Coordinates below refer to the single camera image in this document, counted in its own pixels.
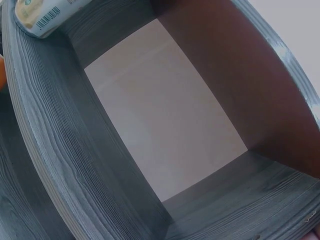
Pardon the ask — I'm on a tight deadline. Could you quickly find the person's right hand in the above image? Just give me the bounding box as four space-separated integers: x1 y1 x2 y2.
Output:
305 229 320 240

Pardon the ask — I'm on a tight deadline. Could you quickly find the dark grey wooden box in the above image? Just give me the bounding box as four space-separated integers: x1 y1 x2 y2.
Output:
1 0 320 240

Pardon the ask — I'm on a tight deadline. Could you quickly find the white packet with barcode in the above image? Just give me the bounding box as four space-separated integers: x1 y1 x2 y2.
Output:
13 0 92 40

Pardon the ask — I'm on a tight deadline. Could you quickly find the orange round object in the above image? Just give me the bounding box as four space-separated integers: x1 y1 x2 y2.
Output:
0 55 7 92

